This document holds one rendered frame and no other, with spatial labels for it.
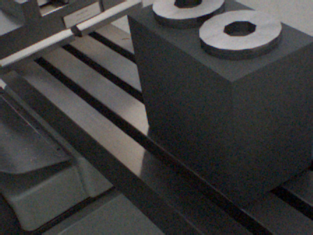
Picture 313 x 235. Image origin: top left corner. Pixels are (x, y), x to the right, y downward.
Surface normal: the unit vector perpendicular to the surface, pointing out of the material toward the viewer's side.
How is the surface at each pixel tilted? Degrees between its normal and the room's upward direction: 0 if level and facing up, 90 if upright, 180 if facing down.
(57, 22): 90
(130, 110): 0
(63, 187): 90
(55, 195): 90
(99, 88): 0
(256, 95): 90
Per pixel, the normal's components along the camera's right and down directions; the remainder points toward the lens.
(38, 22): 0.63, 0.40
